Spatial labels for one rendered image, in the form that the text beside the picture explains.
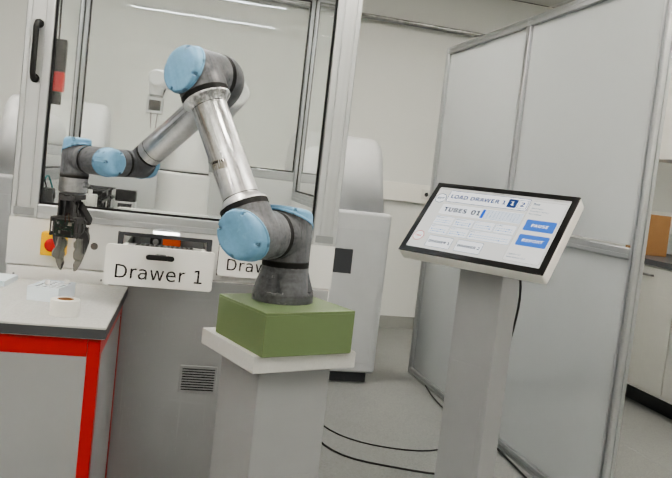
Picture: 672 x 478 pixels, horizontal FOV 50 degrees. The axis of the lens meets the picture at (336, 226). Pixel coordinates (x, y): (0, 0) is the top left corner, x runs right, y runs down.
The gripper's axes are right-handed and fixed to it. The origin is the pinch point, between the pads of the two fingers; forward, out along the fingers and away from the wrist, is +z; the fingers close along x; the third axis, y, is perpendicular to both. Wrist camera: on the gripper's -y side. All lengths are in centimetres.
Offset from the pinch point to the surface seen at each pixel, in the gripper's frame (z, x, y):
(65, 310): 7.0, 9.2, 25.4
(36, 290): 6.1, -4.4, 9.8
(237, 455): 36, 55, 31
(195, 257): -6.3, 34.9, 1.2
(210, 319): 18, 35, -33
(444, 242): -16, 108, -34
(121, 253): -5.6, 15.6, 5.0
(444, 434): 48, 116, -37
